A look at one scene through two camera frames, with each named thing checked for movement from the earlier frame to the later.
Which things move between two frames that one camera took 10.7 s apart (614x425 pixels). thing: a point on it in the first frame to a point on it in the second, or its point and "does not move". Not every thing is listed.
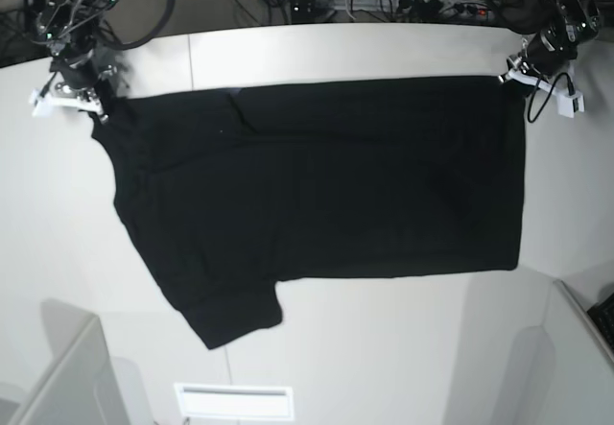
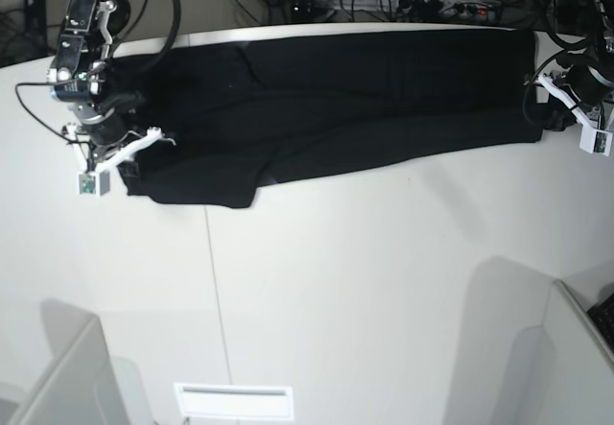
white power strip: [414, 4] does not move
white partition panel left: [86, 386] does not move
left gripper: [82, 84] to [112, 144]
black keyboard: [602, 315] does not move
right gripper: [533, 67] to [584, 91]
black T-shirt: [232, 191] to [218, 120]
